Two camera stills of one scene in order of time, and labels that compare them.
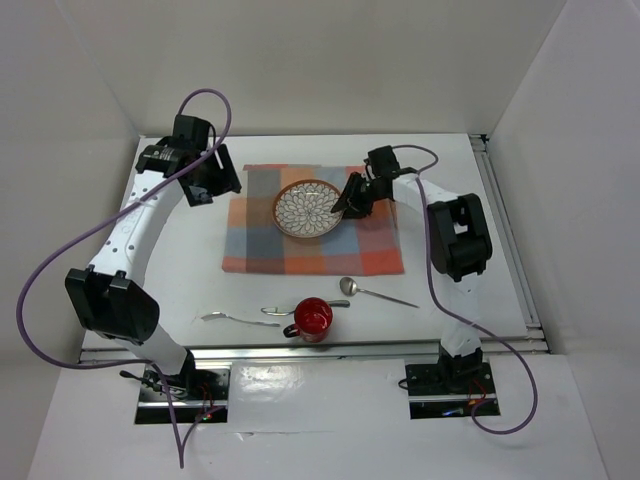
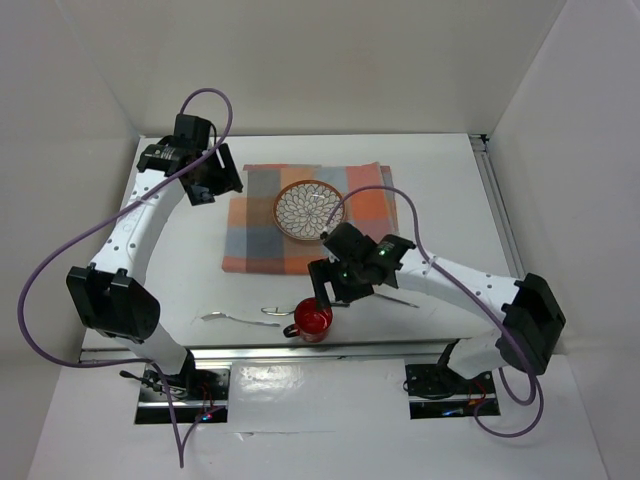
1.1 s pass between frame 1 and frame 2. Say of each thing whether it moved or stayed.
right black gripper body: moved
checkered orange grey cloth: stayed
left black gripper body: stayed
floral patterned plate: stayed
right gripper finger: moved
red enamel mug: stayed
